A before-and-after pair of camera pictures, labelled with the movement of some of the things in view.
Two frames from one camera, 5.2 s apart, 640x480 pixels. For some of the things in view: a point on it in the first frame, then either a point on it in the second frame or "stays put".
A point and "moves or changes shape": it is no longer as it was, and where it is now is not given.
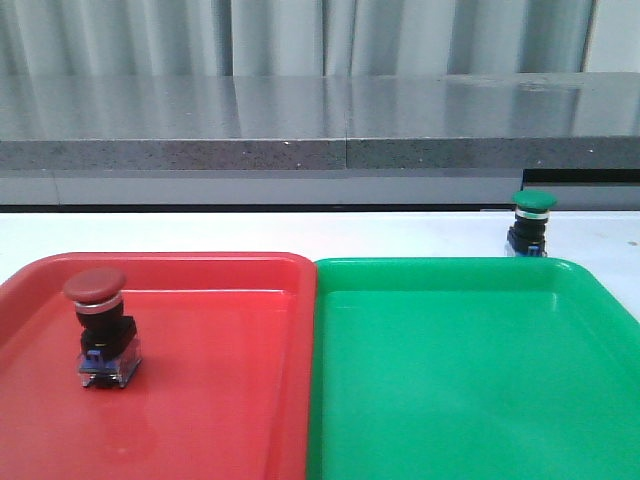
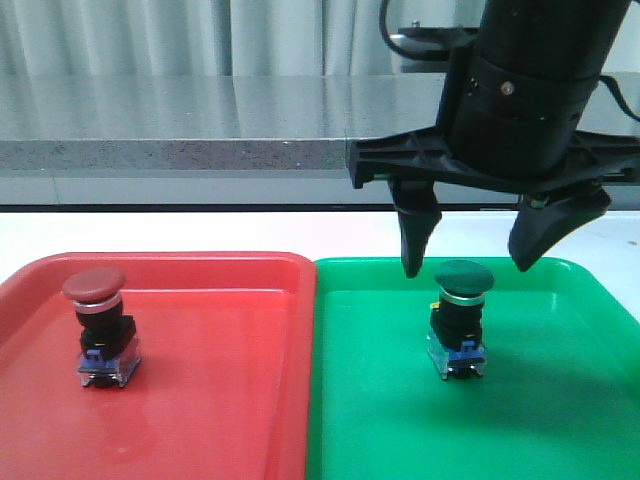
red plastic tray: x=223 y=390 stays put
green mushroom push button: x=526 y=237 moves or changes shape
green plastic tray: x=470 y=368 stays put
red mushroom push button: x=110 y=351 stays put
